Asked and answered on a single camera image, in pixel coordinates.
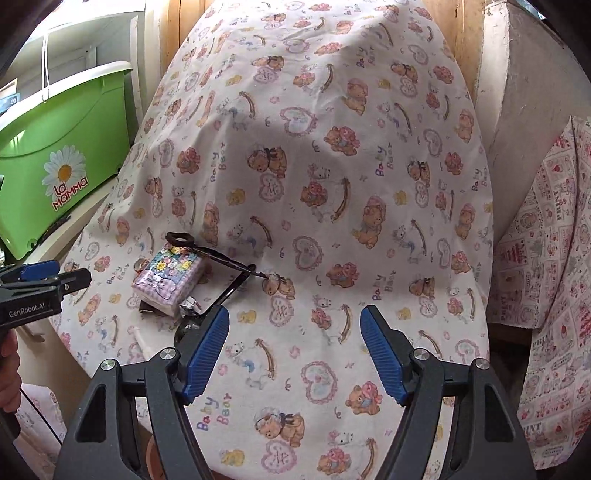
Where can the bear print cloth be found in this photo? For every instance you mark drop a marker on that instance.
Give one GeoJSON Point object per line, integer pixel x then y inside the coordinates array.
{"type": "Point", "coordinates": [323, 184]}

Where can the person's left hand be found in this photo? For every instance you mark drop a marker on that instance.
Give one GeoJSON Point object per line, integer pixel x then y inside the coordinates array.
{"type": "Point", "coordinates": [9, 378]}

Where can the purple checkered tissue packet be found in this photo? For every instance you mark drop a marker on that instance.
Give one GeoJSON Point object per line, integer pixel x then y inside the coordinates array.
{"type": "Point", "coordinates": [168, 281]}

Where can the cat print cloth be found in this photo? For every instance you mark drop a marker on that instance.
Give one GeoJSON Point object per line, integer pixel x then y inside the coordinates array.
{"type": "Point", "coordinates": [46, 415]}

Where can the blue box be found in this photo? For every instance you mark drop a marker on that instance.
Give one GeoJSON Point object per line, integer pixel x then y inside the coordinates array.
{"type": "Point", "coordinates": [9, 99]}

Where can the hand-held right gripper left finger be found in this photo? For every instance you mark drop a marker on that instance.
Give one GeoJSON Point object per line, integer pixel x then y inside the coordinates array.
{"type": "Point", "coordinates": [207, 350]}

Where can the pink plastic basin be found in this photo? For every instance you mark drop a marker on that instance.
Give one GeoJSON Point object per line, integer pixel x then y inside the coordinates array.
{"type": "Point", "coordinates": [153, 459]}

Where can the thin black frame piece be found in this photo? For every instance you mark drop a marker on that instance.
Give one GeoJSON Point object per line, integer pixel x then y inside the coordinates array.
{"type": "Point", "coordinates": [240, 287]}

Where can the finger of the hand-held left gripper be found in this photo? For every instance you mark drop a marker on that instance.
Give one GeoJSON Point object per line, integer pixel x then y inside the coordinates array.
{"type": "Point", "coordinates": [44, 268]}
{"type": "Point", "coordinates": [69, 281]}

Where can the green plastic bin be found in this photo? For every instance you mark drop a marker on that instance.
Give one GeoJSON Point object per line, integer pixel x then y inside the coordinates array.
{"type": "Point", "coordinates": [69, 129]}

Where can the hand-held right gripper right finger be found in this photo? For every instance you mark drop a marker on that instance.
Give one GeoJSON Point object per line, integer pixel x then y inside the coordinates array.
{"type": "Point", "coordinates": [383, 355]}

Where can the strawberry print cloth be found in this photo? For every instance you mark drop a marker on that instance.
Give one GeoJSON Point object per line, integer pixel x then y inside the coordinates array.
{"type": "Point", "coordinates": [549, 258]}

